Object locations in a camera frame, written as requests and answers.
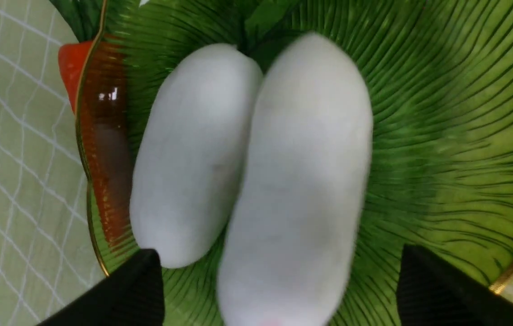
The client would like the toy carrot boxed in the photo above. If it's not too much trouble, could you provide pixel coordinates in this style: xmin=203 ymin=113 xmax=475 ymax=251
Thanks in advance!
xmin=58 ymin=40 xmax=133 ymax=246

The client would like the green checkered tablecloth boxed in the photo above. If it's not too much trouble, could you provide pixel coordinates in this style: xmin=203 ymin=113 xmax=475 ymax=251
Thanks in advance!
xmin=0 ymin=0 xmax=104 ymax=326

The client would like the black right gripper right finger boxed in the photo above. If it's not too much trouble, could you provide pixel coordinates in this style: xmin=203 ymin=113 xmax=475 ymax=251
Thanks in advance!
xmin=396 ymin=245 xmax=513 ymax=326

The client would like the white toy radish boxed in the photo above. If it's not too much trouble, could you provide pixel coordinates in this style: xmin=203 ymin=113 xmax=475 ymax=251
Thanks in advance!
xmin=217 ymin=33 xmax=374 ymax=326
xmin=129 ymin=43 xmax=263 ymax=269

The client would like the green ribbed plastic plate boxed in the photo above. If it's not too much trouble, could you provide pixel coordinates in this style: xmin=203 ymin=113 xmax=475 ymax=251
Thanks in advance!
xmin=52 ymin=0 xmax=513 ymax=326

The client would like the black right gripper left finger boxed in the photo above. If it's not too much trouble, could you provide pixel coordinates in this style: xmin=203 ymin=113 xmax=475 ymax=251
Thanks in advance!
xmin=41 ymin=249 xmax=165 ymax=326

